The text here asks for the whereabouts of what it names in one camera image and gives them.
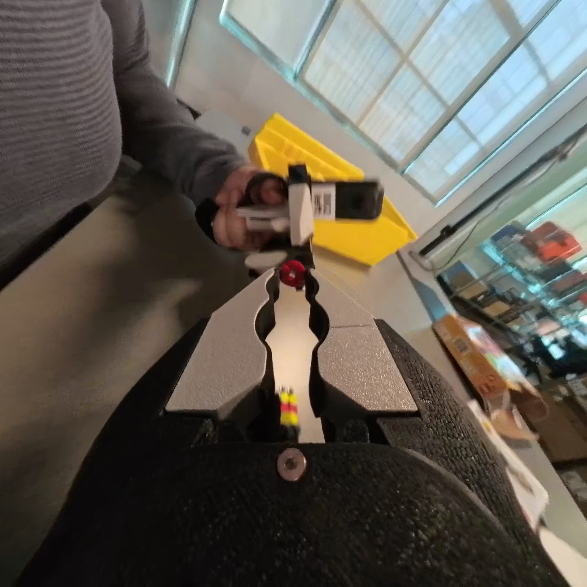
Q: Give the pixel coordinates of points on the colourful printed leaflet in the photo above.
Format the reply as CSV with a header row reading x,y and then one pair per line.
x,y
513,467

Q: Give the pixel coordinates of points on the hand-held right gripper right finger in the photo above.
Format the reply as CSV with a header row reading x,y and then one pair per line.
x,y
362,367

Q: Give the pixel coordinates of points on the red round lego piece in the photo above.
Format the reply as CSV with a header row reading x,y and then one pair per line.
x,y
292,274

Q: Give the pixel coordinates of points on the black red yellow lego assembly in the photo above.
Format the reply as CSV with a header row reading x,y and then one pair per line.
x,y
288,408

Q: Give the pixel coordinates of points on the yellow plastic bin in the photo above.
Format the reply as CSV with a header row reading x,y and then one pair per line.
x,y
357,238

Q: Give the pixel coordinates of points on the large paned window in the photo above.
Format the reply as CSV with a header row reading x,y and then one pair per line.
x,y
412,69

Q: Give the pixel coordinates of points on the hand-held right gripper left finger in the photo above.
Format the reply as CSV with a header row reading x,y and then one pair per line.
x,y
220,367

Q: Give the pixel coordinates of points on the black light stand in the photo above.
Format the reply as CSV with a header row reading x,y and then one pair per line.
x,y
458,220

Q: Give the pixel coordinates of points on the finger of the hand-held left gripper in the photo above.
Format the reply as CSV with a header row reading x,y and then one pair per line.
x,y
300,211

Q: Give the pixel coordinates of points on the yellow cardboard toy box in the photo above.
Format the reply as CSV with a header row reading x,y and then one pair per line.
x,y
463,348

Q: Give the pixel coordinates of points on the person's left hand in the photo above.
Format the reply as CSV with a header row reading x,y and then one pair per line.
x,y
229,220

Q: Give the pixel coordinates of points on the metal shelf with orange boxes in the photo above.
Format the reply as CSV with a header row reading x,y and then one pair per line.
x,y
550,247

